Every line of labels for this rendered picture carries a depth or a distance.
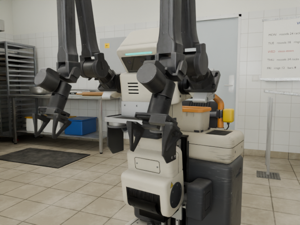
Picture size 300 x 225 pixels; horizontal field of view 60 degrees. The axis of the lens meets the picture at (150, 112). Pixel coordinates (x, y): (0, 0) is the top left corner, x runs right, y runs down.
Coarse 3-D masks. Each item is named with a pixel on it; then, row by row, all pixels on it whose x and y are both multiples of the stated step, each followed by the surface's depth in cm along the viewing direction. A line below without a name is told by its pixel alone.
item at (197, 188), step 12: (204, 180) 114; (132, 192) 107; (144, 192) 104; (192, 192) 107; (204, 192) 107; (132, 204) 108; (144, 204) 103; (156, 204) 101; (192, 204) 107; (204, 204) 107; (144, 216) 113; (156, 216) 109; (180, 216) 118; (192, 216) 108; (204, 216) 108
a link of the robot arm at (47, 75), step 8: (40, 72) 88; (48, 72) 88; (56, 72) 90; (72, 72) 93; (40, 80) 86; (48, 80) 87; (56, 80) 89; (64, 80) 95; (72, 80) 94; (48, 88) 88; (56, 88) 90
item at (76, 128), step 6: (72, 120) 426; (78, 120) 423; (84, 120) 427; (90, 120) 445; (72, 126) 429; (78, 126) 425; (84, 126) 429; (90, 126) 445; (66, 132) 434; (72, 132) 430; (78, 132) 426; (84, 132) 430; (90, 132) 446
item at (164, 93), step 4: (168, 80) 69; (168, 84) 69; (172, 84) 70; (164, 88) 69; (168, 88) 69; (172, 88) 70; (160, 92) 68; (164, 92) 68; (168, 92) 69; (172, 92) 70; (168, 96) 69; (172, 96) 70
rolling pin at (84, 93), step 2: (82, 92) 416; (84, 92) 415; (86, 92) 416; (88, 92) 416; (90, 92) 416; (92, 92) 417; (94, 92) 417; (96, 92) 418; (98, 92) 418; (100, 92) 418; (102, 92) 419; (76, 94) 415; (78, 94) 416; (80, 94) 416; (82, 94) 414; (84, 94) 415; (86, 94) 415; (88, 94) 416; (90, 94) 416; (92, 94) 416; (94, 94) 417; (96, 94) 417; (98, 94) 417; (100, 94) 418; (102, 94) 418
